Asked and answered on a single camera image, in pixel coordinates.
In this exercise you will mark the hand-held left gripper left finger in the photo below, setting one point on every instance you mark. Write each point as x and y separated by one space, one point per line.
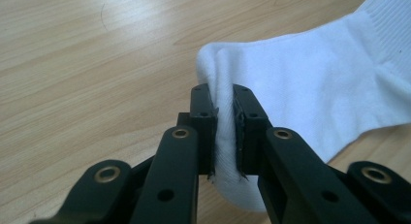
181 172

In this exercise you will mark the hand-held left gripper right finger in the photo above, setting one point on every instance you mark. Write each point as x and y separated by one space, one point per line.
290 172

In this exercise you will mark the white sock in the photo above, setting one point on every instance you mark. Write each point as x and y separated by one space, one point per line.
307 81

